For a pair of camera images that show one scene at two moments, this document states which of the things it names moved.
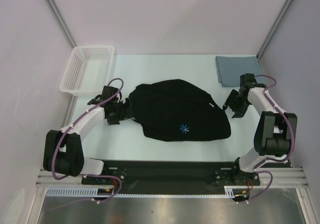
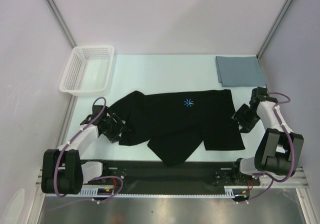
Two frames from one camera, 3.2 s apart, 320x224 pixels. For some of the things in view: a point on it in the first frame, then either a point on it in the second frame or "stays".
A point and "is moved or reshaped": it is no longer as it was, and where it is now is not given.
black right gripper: (238, 103) -> (244, 119)
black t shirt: (175, 109) is moved or reshaped
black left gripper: (126, 113) -> (114, 137)
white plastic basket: (88, 70) stays
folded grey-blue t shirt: (229, 69) stays
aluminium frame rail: (286, 177) stays
